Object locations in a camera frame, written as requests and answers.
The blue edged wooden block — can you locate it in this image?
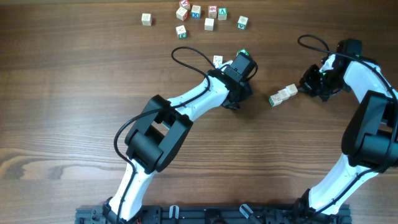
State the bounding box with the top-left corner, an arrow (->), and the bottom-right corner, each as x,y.
285,83 -> 298,96

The wooden picture block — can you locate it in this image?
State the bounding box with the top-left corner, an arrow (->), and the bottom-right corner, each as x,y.
269,93 -> 283,107

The blue P wooden block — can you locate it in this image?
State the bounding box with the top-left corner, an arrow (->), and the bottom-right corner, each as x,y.
278,88 -> 290,101

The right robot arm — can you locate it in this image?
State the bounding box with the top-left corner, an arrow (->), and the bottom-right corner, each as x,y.
294,39 -> 397,223

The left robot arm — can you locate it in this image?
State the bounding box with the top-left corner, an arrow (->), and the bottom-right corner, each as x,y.
103,52 -> 258,223

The wooden block lowest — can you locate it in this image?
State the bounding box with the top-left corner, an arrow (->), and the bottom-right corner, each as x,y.
213,55 -> 223,68

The green E block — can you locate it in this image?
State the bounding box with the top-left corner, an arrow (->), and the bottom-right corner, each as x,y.
236,49 -> 249,56

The green V block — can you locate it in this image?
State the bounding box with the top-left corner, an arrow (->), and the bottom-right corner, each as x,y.
238,16 -> 248,30

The plain wooden block centre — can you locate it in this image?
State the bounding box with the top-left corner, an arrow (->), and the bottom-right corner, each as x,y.
205,18 -> 215,31

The plain wooden block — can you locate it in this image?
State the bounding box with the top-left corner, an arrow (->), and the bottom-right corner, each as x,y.
205,18 -> 215,31
141,13 -> 152,26

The green A block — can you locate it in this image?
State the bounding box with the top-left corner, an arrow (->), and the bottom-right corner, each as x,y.
218,7 -> 228,21

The green side block left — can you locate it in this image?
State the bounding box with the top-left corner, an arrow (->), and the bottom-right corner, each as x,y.
175,25 -> 187,39

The red 9 block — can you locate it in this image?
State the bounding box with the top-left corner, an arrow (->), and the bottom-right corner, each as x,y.
208,5 -> 218,19

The blue X block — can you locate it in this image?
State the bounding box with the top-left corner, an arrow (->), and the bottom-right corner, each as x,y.
191,5 -> 201,19

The red edged wooden block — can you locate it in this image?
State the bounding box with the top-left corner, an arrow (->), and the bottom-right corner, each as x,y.
176,7 -> 188,21

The red letter block top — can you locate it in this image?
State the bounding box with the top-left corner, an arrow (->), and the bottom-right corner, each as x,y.
178,0 -> 190,11

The plain wooden block far left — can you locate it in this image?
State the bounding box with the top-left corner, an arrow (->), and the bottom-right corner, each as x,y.
141,13 -> 152,26

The left camera cable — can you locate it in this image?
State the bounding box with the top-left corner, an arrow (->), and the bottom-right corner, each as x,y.
113,46 -> 224,224

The camera cable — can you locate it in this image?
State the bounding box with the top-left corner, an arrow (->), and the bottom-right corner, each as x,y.
113,46 -> 224,224
297,34 -> 398,215

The right camera cable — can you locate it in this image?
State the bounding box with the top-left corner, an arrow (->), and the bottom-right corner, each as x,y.
297,34 -> 398,215

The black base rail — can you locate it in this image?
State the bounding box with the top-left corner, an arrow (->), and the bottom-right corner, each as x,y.
75,204 -> 352,224

